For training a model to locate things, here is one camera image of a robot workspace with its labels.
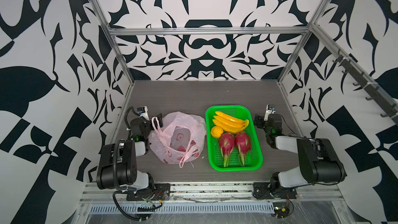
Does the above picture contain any red dragon fruit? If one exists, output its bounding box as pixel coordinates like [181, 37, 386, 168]
[235, 131, 251, 167]
[218, 133, 235, 168]

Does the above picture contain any pink knotted plastic bag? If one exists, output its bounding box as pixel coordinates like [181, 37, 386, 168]
[148, 112, 207, 168]

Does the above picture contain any yellow banana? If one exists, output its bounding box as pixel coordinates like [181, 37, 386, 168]
[212, 111, 250, 134]

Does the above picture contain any green plastic basket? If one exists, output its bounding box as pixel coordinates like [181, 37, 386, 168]
[206, 105, 263, 172]

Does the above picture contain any yellow orange fruit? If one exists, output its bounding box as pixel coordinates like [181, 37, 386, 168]
[210, 126, 224, 139]

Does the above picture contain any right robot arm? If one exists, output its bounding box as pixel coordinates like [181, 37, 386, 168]
[252, 114, 346, 200]

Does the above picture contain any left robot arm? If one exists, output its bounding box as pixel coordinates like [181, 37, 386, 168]
[96, 113, 155, 201]

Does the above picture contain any small electronics board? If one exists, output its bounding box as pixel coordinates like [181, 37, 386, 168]
[272, 200, 294, 219]

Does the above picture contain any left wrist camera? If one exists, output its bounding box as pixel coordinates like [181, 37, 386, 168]
[136, 106, 149, 121]

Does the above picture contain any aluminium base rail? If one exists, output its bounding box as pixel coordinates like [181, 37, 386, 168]
[79, 181, 344, 204]

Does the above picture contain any white slotted cable duct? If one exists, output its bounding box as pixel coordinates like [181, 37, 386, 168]
[88, 202, 274, 215]

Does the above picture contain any aluminium frame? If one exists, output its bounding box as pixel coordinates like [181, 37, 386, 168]
[76, 0, 398, 181]

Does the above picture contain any black wall hook rail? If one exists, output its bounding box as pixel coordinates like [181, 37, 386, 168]
[333, 49, 398, 125]

